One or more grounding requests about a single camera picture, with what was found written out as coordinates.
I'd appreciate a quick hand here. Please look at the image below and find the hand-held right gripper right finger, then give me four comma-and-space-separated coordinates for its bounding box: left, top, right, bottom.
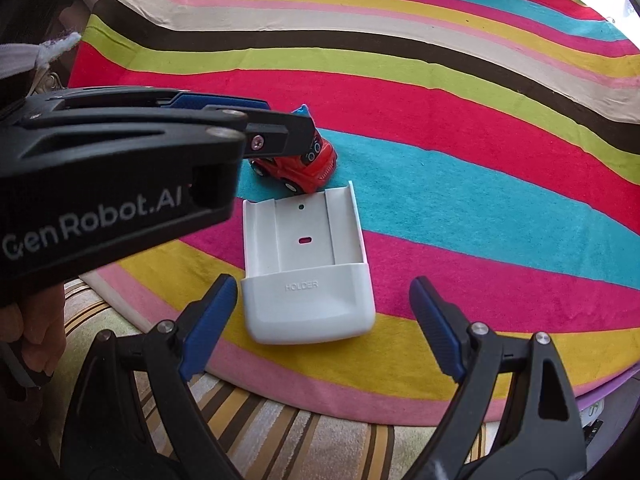
400, 276, 589, 480

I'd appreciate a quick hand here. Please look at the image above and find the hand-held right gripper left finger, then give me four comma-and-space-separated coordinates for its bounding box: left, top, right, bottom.
60, 274, 239, 480

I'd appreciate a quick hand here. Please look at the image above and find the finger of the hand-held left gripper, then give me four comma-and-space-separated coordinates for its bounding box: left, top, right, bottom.
160, 91, 272, 112
202, 105, 317, 159

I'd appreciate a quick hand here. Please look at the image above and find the red toy excavator car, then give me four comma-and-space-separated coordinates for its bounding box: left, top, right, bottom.
247, 103, 339, 196

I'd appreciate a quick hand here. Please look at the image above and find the white plastic holder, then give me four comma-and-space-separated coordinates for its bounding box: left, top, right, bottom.
240, 179, 377, 346

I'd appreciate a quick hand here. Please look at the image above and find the purple cardboard box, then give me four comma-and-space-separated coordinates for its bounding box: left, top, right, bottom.
575, 362, 640, 413

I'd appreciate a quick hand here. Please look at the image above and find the person's left hand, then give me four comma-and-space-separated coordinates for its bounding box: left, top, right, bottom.
0, 285, 69, 387

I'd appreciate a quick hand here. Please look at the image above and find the striped plush cushion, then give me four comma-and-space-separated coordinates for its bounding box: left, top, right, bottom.
50, 277, 501, 480

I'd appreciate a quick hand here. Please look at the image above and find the white fuzzy cloth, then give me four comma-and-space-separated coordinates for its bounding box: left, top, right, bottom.
0, 32, 82, 82

